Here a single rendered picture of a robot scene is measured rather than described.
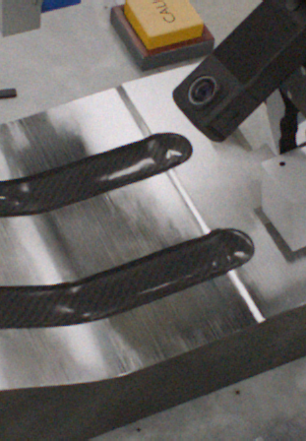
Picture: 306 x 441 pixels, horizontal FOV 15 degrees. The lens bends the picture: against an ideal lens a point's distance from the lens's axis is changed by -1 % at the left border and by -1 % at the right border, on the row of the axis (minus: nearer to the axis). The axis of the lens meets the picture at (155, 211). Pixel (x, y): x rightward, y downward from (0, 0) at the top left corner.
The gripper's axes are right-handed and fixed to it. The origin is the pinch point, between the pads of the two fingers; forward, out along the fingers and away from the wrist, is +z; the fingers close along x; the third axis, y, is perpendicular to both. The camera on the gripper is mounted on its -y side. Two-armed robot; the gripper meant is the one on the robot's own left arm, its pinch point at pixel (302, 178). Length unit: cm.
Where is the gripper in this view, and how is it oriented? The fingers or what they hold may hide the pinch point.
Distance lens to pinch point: 87.9
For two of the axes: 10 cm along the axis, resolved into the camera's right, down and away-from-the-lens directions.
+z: 1.1, 6.7, 7.4
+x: -4.3, -6.4, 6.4
